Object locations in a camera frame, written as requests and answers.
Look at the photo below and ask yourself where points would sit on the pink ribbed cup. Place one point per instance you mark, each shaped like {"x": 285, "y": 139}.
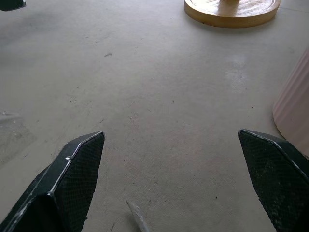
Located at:
{"x": 295, "y": 106}

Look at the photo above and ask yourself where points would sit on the round wooden stand base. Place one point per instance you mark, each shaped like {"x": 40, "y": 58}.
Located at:
{"x": 233, "y": 12}

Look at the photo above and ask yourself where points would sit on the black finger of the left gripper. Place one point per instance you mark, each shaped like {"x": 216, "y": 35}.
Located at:
{"x": 12, "y": 4}

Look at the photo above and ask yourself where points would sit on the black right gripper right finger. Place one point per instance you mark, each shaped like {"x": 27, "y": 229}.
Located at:
{"x": 272, "y": 174}

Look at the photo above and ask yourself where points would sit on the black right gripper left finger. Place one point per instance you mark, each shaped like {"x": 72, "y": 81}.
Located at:
{"x": 72, "y": 183}

